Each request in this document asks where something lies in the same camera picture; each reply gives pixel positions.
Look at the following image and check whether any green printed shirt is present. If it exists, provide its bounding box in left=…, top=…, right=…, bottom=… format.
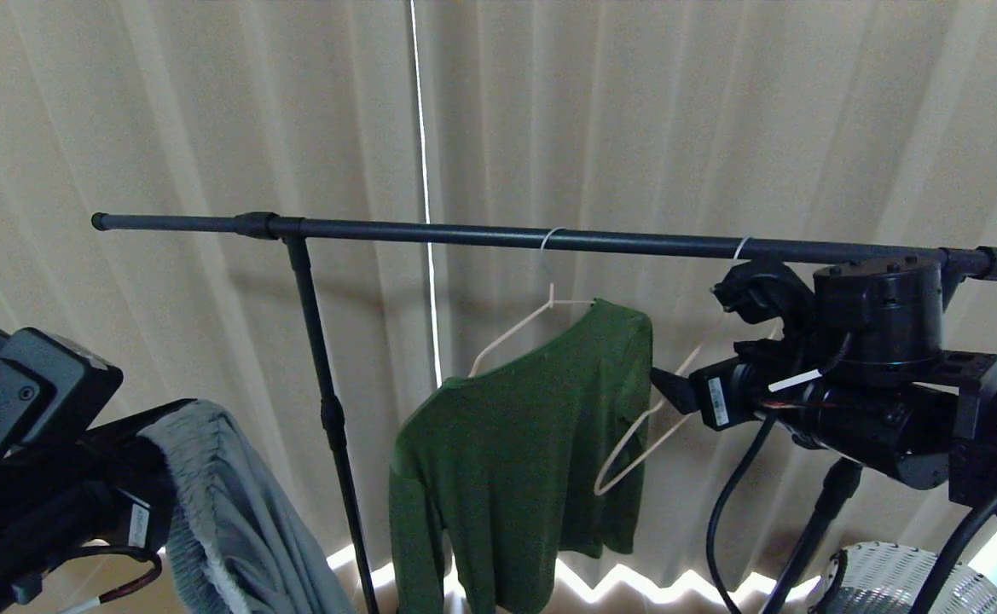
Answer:
left=389, top=298, right=654, bottom=614

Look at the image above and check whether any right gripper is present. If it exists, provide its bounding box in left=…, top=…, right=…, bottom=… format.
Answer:
left=688, top=354, right=953, bottom=493

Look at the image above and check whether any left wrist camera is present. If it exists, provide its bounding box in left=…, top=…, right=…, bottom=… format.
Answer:
left=0, top=324, right=124, bottom=478

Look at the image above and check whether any white laundry basket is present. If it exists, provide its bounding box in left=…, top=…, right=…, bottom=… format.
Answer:
left=809, top=542, right=997, bottom=614

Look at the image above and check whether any pink clothes hanger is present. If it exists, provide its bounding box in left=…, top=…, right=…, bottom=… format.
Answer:
left=467, top=252, right=599, bottom=380
left=594, top=337, right=731, bottom=497

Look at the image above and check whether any pale grey garment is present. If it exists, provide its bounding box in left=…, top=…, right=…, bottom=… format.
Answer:
left=138, top=399, right=358, bottom=614

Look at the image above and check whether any beige curtain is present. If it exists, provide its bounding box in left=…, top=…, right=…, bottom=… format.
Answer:
left=0, top=0, right=997, bottom=598

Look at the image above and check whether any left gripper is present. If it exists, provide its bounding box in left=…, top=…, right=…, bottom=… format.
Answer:
left=0, top=399, right=196, bottom=598

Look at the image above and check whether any black clothes rack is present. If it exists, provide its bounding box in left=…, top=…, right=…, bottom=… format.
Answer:
left=91, top=211, right=997, bottom=614

